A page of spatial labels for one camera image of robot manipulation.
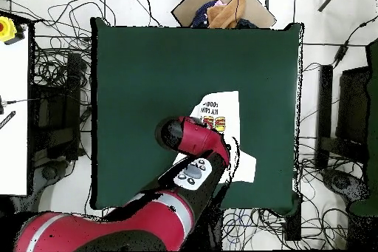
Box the white printed t-shirt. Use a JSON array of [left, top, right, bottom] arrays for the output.
[[172, 89, 258, 184]]

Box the cardboard box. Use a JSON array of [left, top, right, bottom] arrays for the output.
[[171, 0, 278, 30]]

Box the dark blue garment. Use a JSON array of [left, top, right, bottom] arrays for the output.
[[236, 18, 259, 30]]

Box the yellow emergency stop button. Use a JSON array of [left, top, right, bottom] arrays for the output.
[[0, 16, 18, 43]]

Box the orange towel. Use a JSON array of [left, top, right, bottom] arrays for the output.
[[206, 0, 247, 30]]

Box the black ribbed strip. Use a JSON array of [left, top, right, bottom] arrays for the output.
[[0, 110, 17, 130]]

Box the black box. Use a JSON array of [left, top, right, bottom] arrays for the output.
[[284, 204, 303, 242]]

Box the black adapter cable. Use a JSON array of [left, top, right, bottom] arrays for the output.
[[331, 15, 378, 67]]

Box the white table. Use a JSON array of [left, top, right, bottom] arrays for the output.
[[0, 24, 30, 197]]

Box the dark green table cloth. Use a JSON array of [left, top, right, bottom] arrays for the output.
[[89, 16, 305, 217]]

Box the black connector with wire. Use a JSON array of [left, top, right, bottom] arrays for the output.
[[0, 95, 39, 115]]

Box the blue dotted garment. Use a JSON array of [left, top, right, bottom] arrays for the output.
[[190, 0, 218, 28]]

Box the black cable tangle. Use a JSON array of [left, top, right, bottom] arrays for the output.
[[221, 207, 286, 250], [29, 0, 163, 108], [296, 133, 367, 250]]

